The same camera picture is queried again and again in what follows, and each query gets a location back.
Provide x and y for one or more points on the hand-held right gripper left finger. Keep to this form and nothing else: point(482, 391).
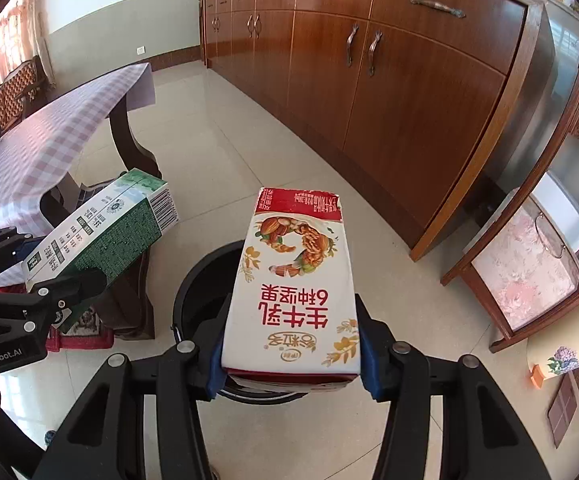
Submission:
point(216, 370)

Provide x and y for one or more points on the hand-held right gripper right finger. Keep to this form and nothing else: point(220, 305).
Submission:
point(372, 360)

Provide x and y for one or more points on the green white carton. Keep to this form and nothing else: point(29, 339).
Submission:
point(104, 230)

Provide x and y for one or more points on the black trash bin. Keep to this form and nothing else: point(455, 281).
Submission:
point(199, 300)

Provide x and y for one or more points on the red white carton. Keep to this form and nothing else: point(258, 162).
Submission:
point(289, 285)

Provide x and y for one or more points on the red patterned rug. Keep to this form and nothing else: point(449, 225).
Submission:
point(86, 322)

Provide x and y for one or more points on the checkered cloth covered table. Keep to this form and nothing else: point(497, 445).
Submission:
point(44, 140)

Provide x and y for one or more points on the wooden bench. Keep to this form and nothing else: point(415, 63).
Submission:
point(14, 95)

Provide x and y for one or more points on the dark wooden table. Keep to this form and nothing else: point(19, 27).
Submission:
point(129, 140)

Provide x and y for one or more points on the pink patterned box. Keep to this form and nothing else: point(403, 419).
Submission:
point(519, 265)

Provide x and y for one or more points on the cream floral container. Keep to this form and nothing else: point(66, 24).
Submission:
point(564, 355)

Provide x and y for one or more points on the pink curtain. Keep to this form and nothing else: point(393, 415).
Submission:
point(14, 25)

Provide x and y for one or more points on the wooden sideboard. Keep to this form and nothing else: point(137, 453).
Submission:
point(394, 110)

